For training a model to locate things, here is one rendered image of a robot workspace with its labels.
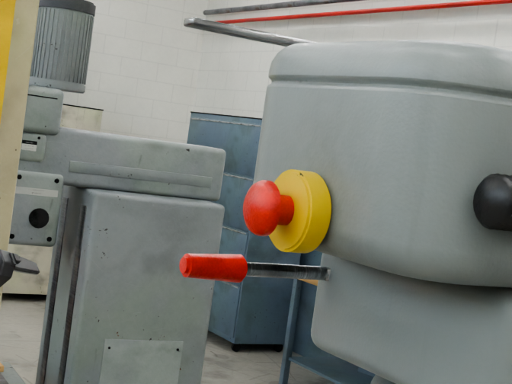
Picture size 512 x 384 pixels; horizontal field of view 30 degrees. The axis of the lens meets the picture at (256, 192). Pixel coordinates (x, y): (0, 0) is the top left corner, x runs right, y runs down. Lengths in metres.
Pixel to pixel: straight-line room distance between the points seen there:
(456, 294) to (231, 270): 0.18
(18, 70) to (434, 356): 1.80
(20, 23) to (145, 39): 8.10
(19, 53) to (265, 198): 1.77
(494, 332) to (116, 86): 9.73
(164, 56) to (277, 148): 9.82
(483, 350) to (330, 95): 0.21
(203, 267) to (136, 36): 9.69
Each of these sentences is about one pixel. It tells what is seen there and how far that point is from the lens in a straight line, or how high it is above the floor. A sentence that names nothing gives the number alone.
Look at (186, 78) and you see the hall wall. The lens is 10.68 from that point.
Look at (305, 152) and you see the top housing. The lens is 0.71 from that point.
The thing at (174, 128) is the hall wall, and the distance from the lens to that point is 10.63.
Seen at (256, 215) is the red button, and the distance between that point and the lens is 0.67.
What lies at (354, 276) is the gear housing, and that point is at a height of 1.71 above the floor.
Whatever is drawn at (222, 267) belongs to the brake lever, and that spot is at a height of 1.70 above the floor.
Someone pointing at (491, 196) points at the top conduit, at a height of 1.79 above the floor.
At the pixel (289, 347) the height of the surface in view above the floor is 0.31.
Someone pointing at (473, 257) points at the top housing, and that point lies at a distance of 0.63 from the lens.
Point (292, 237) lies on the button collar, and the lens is 0.68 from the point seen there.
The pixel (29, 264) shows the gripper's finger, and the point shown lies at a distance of 1.57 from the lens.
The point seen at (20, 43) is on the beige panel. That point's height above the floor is 1.96.
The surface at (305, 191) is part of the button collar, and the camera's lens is 0.67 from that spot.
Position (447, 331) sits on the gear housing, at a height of 1.69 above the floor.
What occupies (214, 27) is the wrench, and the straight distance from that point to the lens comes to 0.78.
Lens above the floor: 1.81
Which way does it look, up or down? 3 degrees down
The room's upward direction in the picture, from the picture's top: 8 degrees clockwise
